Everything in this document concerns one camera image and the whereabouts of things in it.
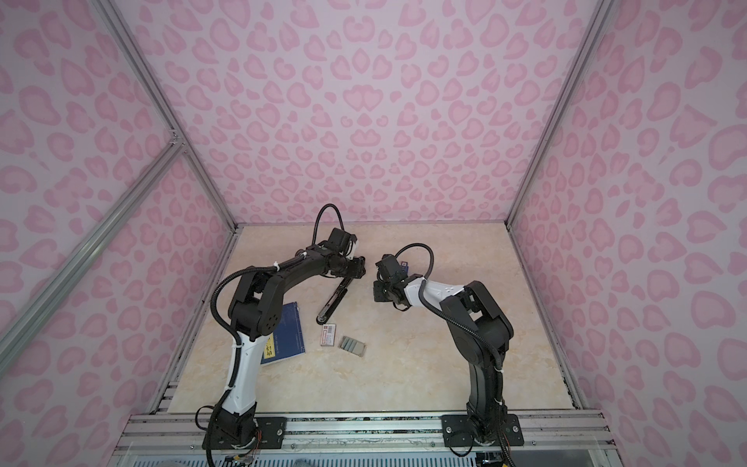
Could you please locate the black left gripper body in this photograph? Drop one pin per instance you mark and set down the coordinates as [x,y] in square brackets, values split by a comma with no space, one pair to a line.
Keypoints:
[350,268]

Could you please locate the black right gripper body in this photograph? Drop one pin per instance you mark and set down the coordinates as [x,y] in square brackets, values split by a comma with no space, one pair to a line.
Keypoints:
[383,292]

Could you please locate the red white staple box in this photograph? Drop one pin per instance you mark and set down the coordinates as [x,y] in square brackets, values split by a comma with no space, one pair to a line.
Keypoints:
[328,334]

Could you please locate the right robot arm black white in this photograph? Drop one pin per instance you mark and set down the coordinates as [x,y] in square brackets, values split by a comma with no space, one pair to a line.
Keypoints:
[479,328]

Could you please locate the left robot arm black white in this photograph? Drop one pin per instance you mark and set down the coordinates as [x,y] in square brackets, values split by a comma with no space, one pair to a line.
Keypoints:
[249,305]

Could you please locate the blue notebook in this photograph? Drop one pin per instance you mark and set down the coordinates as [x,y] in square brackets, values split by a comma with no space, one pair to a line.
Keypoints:
[287,339]

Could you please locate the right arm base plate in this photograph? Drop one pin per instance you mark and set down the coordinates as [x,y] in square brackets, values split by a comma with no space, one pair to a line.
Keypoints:
[463,431]

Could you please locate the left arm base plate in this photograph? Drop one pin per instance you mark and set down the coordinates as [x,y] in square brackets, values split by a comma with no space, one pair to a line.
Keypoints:
[257,432]

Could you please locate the aluminium front rail frame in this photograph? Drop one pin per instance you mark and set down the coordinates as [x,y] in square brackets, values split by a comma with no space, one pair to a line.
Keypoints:
[531,438]

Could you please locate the aluminium corner frame post right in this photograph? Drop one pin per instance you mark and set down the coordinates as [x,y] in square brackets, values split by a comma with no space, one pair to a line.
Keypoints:
[604,12]

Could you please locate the aluminium diagonal frame bar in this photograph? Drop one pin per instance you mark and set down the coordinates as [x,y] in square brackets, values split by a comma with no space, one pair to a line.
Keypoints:
[40,308]

